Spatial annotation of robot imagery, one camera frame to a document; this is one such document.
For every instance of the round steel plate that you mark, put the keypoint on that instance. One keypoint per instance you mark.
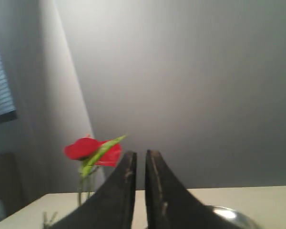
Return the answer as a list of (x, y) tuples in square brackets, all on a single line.
[(235, 217)]

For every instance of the artificial red anthurium plant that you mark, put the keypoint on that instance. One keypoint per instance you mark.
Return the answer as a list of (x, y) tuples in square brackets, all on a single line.
[(90, 152)]

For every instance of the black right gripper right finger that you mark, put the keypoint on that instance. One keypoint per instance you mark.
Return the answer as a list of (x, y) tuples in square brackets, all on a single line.
[(169, 205)]

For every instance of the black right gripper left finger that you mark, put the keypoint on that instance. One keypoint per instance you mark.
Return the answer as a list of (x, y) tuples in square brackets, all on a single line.
[(112, 205)]

